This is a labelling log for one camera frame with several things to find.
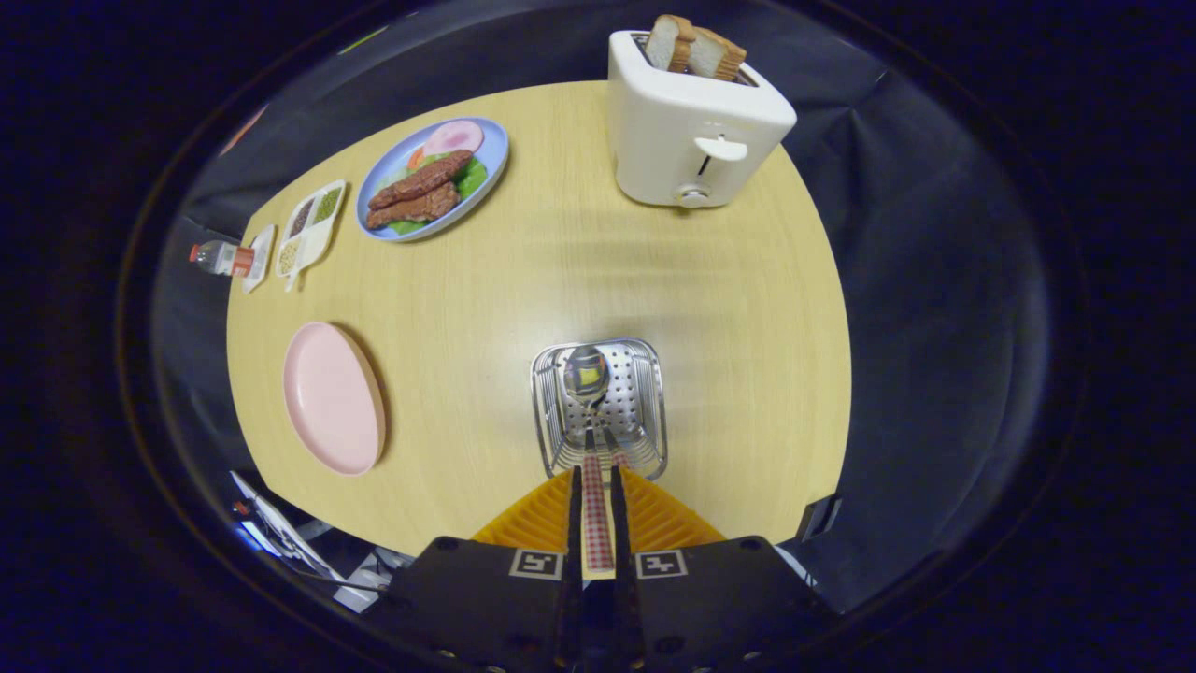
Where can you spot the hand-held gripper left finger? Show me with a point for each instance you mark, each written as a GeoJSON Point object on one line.
{"type": "Point", "coordinates": [573, 523]}

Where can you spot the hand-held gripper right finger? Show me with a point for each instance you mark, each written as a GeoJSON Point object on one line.
{"type": "Point", "coordinates": [619, 523]}

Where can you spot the pink round plate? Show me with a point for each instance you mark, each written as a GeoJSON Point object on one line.
{"type": "Point", "coordinates": [332, 397]}

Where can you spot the brown meat strip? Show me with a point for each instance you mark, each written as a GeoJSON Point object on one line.
{"type": "Point", "coordinates": [416, 206]}
{"type": "Point", "coordinates": [425, 178]}

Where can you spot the green lettuce leaf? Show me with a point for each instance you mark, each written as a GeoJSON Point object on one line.
{"type": "Point", "coordinates": [473, 178]}

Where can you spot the white divided bean tray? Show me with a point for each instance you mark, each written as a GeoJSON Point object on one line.
{"type": "Point", "coordinates": [313, 245]}

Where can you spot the blue oval plate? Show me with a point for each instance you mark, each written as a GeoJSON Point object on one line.
{"type": "Point", "coordinates": [491, 140]}

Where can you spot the white toaster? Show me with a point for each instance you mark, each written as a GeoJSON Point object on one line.
{"type": "Point", "coordinates": [673, 131]}

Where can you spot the orange carrot slice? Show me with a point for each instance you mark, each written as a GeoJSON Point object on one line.
{"type": "Point", "coordinates": [415, 159]}

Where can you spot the pink ham slice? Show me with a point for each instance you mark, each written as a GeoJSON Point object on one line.
{"type": "Point", "coordinates": [455, 137]}

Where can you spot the white square coaster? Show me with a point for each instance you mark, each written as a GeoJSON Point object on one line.
{"type": "Point", "coordinates": [264, 247]}

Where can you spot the clear water bottle red label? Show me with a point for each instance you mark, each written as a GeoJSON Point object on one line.
{"type": "Point", "coordinates": [220, 257]}

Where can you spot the toast bread slice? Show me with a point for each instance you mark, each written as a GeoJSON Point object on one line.
{"type": "Point", "coordinates": [719, 56]}
{"type": "Point", "coordinates": [668, 42]}

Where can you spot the black table corner bracket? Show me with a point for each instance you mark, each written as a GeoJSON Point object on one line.
{"type": "Point", "coordinates": [818, 519]}

